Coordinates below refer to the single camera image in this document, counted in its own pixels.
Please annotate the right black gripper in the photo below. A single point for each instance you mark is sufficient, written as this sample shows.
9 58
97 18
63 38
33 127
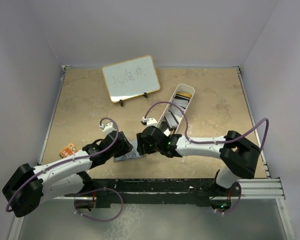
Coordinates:
141 142

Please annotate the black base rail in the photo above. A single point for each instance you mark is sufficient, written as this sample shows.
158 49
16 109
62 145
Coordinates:
201 192

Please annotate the white oblong plastic tray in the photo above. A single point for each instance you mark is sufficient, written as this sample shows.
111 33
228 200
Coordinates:
180 88

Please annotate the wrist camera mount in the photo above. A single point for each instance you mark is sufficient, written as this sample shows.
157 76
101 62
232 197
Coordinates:
148 122
107 128

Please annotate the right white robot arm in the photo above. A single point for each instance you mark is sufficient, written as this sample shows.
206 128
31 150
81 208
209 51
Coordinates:
239 154

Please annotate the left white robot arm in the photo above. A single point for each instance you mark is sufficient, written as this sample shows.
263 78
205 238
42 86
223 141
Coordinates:
29 186

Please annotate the orange card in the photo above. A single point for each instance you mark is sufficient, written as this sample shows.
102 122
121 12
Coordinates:
69 150

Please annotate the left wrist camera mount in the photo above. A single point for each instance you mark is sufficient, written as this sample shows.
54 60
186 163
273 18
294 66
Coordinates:
107 128

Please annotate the small whiteboard wooden frame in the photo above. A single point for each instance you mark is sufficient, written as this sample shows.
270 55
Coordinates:
131 78

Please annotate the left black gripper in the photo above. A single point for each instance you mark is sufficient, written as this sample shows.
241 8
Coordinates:
125 147

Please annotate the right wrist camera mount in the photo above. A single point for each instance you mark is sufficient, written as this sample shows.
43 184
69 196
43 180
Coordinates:
148 122

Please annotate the grey card holder wallet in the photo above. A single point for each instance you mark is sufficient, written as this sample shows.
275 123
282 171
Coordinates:
133 154

